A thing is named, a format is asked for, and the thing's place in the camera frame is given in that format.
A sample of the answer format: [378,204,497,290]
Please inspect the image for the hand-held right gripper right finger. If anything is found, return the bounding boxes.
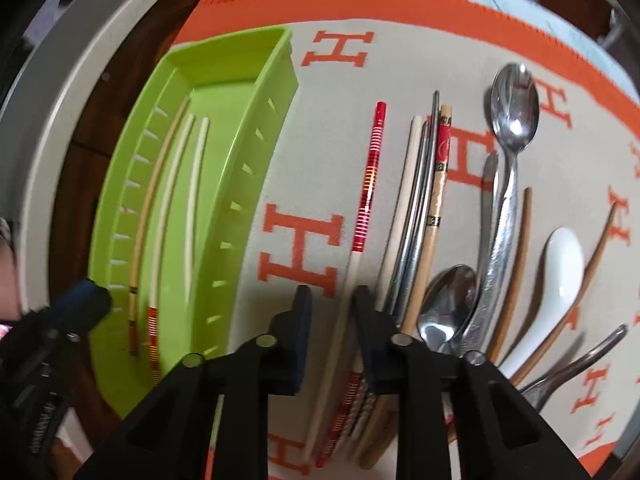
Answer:
[352,285,591,480]

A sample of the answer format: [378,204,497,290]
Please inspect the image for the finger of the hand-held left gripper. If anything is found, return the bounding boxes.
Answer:
[47,279,113,333]

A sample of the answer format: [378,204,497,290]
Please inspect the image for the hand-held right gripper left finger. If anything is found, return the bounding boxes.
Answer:
[75,285,313,480]

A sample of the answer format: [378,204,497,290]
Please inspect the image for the small metal spoon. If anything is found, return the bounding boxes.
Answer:
[417,264,480,356]

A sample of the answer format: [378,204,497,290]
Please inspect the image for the bamboo chopstick with dark bands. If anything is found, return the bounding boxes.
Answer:
[127,96,192,358]

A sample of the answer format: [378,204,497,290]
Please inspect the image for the metal chopstick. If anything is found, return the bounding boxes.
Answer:
[385,91,441,313]
[382,120,431,311]

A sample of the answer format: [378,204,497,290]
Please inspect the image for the brown wooden chopstick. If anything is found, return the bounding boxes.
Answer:
[510,201,619,387]
[487,186,533,363]

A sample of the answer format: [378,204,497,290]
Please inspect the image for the decorated bamboo chopstick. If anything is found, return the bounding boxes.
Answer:
[360,105,453,470]

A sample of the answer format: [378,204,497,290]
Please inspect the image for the white ceramic spoon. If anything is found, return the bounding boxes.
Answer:
[500,226,586,368]

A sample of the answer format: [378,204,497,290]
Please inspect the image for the grey handled metal utensil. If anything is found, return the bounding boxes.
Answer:
[520,323,630,408]

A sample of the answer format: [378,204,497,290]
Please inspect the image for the green plastic utensil tray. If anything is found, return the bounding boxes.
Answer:
[87,26,301,421]

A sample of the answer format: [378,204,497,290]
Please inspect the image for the large metal spoon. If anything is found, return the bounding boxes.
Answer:
[462,62,541,356]

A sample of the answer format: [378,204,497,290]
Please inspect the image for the orange beige printed blanket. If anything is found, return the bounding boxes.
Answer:
[170,0,640,480]

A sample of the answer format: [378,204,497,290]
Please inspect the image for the steel stove panel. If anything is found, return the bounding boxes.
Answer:
[20,0,126,51]

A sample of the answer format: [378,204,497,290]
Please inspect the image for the metal cabinet handle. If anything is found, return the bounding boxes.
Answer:
[600,7,626,48]

